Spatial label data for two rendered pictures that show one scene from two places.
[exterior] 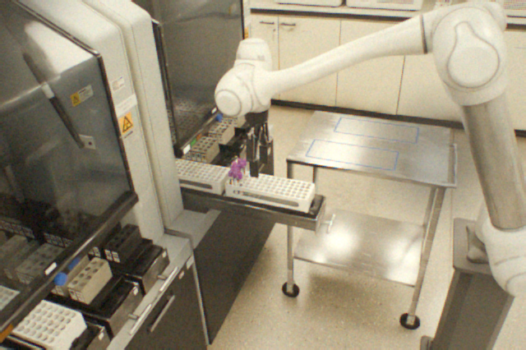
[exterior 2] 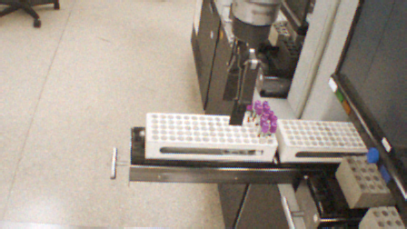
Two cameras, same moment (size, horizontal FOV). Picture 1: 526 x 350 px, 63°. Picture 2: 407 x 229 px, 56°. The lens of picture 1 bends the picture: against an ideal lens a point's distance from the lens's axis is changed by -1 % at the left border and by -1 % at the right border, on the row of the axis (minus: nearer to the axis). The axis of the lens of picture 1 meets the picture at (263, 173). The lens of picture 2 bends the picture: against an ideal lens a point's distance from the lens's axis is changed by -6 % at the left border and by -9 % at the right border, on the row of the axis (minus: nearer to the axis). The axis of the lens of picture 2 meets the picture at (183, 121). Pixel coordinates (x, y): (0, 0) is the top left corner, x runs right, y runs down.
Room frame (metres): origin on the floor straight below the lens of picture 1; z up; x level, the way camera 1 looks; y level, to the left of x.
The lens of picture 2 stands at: (1.80, -0.46, 1.45)
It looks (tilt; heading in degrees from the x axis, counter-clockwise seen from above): 38 degrees down; 148
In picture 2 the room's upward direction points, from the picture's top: 9 degrees clockwise
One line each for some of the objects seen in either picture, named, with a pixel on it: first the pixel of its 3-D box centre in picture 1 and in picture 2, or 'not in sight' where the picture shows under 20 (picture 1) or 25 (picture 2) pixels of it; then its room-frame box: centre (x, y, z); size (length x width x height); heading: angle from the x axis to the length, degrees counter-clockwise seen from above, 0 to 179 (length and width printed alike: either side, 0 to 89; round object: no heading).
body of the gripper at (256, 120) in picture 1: (256, 121); (248, 38); (1.23, 0.01, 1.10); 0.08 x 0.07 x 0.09; 158
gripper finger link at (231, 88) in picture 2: (254, 168); (231, 87); (1.19, 0.03, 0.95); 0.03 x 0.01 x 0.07; 68
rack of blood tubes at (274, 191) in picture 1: (269, 191); (210, 139); (1.22, -0.02, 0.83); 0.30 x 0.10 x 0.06; 68
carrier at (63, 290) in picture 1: (74, 276); (292, 36); (0.84, 0.53, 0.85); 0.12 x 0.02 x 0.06; 158
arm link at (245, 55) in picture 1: (252, 66); not in sight; (1.22, 0.02, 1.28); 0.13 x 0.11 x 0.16; 163
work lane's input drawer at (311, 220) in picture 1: (235, 196); (260, 157); (1.27, 0.11, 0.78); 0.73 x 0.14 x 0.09; 68
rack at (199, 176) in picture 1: (189, 175); (332, 143); (1.34, 0.27, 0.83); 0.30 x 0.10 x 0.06; 68
